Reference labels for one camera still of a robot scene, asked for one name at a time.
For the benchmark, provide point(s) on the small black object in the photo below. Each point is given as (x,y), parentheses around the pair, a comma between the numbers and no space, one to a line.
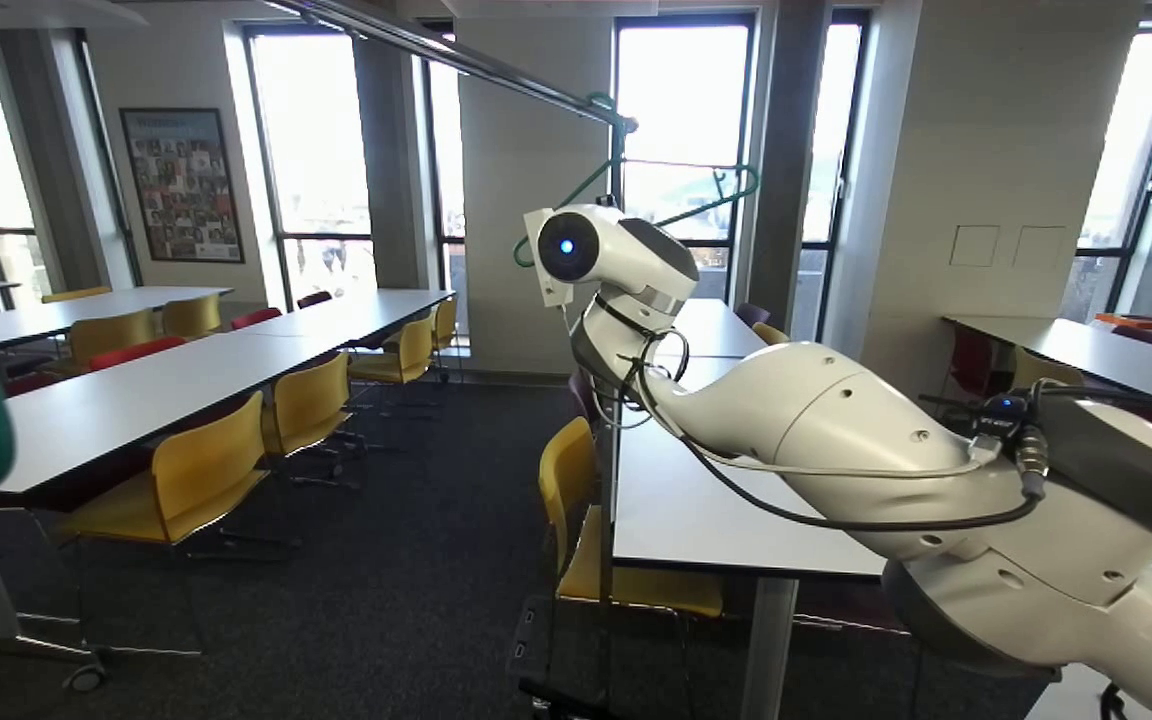
(1115,706)

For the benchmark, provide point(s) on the long white table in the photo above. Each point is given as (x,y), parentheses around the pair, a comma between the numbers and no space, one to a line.
(137,393)
(58,319)

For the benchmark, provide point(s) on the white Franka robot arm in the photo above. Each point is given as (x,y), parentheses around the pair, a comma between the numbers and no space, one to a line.
(842,424)

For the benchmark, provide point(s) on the framed colourful wall picture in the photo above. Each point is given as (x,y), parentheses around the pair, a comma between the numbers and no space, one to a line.
(183,187)

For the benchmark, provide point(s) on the dark upholstered chair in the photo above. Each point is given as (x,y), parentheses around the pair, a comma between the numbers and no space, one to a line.
(314,296)

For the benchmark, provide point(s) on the white rectangular table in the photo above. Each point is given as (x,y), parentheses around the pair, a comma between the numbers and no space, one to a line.
(683,504)
(731,335)
(1111,358)

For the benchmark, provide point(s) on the small white table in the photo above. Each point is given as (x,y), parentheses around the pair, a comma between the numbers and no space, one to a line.
(1069,699)

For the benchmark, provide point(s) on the red upholstered chair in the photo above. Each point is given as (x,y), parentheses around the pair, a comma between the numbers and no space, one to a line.
(33,383)
(255,319)
(137,354)

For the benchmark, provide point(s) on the purple upholstered chair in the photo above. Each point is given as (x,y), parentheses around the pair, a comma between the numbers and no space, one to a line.
(750,313)

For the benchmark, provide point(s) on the silver metal clothes rail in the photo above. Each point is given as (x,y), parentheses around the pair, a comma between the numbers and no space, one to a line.
(498,70)

